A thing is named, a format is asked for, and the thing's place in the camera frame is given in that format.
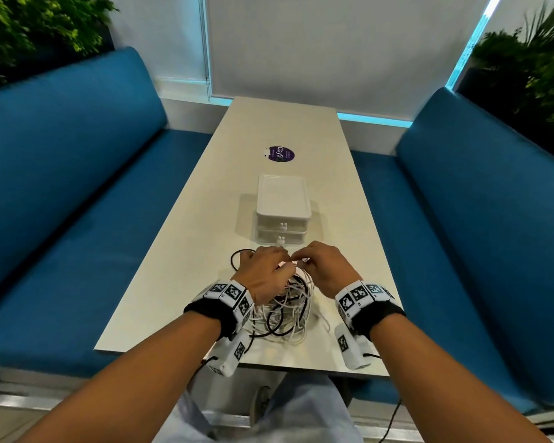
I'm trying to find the person's grey shoe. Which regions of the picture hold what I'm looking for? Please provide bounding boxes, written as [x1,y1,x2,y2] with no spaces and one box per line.
[249,385,273,428]

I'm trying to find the white two-drawer box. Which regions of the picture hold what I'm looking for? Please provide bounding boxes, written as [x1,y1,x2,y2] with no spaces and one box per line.
[255,174,313,247]

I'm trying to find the blue sofa bench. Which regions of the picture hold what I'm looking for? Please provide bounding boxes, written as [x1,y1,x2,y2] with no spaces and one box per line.
[0,46,215,379]
[346,86,554,413]

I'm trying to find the green leafy plant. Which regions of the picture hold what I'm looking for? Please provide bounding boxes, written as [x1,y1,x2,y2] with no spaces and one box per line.
[0,0,120,90]
[457,0,554,167]

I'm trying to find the white cable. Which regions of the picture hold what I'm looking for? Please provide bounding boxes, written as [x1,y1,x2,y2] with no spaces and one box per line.
[248,258,333,345]

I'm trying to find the black wrist strap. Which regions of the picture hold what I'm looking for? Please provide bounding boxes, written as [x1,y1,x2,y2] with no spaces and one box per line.
[183,300,239,342]
[351,301,406,342]

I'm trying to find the thin black camera cable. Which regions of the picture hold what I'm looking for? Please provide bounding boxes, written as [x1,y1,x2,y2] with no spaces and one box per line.
[185,356,219,393]
[363,351,403,443]

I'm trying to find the person's left hand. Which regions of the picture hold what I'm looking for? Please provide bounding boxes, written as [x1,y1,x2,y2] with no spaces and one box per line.
[233,246,297,306]

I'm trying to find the round purple sticker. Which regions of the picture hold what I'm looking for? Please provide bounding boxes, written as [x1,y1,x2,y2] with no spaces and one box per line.
[262,144,299,163]

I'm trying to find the white tagged wrist camera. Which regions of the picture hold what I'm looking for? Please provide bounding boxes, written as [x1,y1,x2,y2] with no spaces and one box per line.
[191,280,255,378]
[334,280,396,371]

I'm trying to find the tangled black cable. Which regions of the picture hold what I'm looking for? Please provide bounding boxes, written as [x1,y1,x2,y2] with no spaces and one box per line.
[230,249,315,338]

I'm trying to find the person's left forearm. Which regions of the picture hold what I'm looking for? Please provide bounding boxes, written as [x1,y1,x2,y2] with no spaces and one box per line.
[16,310,223,443]

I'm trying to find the person's right hand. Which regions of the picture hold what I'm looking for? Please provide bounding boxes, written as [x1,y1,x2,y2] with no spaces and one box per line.
[291,241,364,300]

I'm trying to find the person's right forearm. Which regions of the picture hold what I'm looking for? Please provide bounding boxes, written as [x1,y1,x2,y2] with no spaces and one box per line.
[351,313,552,443]

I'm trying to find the person's grey trousers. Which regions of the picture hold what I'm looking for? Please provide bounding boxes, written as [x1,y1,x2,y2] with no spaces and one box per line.
[153,373,364,443]

